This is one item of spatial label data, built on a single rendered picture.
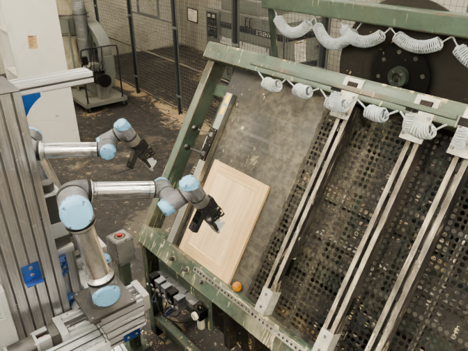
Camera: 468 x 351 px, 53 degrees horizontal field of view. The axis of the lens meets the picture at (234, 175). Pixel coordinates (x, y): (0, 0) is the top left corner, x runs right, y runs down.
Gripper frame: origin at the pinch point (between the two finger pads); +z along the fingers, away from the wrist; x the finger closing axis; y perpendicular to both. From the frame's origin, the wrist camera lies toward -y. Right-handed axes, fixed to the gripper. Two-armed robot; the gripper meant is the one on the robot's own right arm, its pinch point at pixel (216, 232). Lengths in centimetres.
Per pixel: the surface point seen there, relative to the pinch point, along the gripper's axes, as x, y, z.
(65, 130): 423, 7, 121
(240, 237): 12.7, 11.7, 29.5
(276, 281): -21.7, 5.2, 30.0
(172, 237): 57, -11, 38
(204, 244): 34, -2, 37
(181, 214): 58, 1, 30
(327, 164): -19, 57, -1
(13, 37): 423, 30, -4
